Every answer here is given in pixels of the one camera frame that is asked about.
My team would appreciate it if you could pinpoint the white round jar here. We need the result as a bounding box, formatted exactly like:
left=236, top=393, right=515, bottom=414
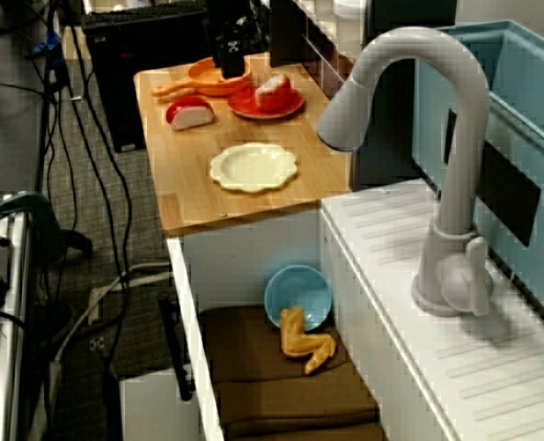
left=331, top=0, right=367, bottom=20

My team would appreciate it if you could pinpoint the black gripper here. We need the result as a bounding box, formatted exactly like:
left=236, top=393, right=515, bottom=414
left=204, top=17, right=247, bottom=80

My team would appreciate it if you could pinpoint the orange toy pan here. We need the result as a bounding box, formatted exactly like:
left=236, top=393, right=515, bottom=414
left=151, top=56, right=255, bottom=104

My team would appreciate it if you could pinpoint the silver metal frame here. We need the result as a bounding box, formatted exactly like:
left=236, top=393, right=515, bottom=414
left=0, top=196, right=37, bottom=441

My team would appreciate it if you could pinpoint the black rectangular label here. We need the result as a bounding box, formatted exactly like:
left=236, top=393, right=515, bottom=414
left=442, top=106, right=542, bottom=247

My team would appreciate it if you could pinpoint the blue cable plug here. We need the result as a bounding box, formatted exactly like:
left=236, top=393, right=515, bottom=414
left=29, top=31, right=62, bottom=58

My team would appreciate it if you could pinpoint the orange salmon sushi toy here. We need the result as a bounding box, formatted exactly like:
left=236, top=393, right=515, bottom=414
left=254, top=73, right=293, bottom=112

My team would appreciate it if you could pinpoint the black keyboard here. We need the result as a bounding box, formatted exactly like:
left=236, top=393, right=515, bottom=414
left=81, top=0, right=209, bottom=30

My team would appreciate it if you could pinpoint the cream scalloped plate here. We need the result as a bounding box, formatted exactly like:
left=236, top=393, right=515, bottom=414
left=208, top=141, right=299, bottom=194

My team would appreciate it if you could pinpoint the dark green plastic stand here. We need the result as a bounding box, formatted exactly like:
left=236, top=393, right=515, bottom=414
left=0, top=191, right=95, bottom=264

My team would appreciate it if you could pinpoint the red tuna sushi toy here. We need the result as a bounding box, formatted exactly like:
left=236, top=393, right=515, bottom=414
left=164, top=95, right=216, bottom=132

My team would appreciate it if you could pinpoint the white toy kitchen unit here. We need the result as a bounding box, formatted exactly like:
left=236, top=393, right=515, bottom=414
left=119, top=51, right=544, bottom=441

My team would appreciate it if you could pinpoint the tan toy chicken wing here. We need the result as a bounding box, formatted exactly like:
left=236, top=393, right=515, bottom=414
left=278, top=306, right=338, bottom=376

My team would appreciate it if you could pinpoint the white power strip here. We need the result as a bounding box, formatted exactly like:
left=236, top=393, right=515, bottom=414
left=89, top=283, right=104, bottom=325

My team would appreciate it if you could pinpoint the white cable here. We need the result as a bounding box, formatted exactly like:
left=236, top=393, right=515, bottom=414
left=52, top=261, right=173, bottom=365

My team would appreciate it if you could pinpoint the red plate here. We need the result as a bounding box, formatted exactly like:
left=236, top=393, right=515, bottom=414
left=226, top=85, right=307, bottom=121

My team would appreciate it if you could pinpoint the brown folded cloth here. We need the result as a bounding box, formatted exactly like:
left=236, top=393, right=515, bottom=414
left=198, top=304, right=389, bottom=441

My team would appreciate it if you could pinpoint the light blue bowl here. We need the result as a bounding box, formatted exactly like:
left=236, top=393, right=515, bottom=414
left=264, top=265, right=334, bottom=333

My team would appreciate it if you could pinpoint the gray toy faucet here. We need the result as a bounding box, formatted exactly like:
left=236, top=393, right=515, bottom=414
left=314, top=25, right=496, bottom=319

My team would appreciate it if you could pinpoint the black computer tower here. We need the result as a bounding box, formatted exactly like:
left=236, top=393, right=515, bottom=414
left=80, top=11, right=214, bottom=154

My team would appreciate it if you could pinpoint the dark upright post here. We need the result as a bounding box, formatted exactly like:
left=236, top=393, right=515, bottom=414
left=348, top=0, right=459, bottom=193

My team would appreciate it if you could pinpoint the black cable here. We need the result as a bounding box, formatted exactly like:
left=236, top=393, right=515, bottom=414
left=46, top=59, right=81, bottom=233
left=67, top=22, right=136, bottom=322

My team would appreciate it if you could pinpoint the black oven handle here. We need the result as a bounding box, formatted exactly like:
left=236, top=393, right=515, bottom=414
left=157, top=293, right=196, bottom=401

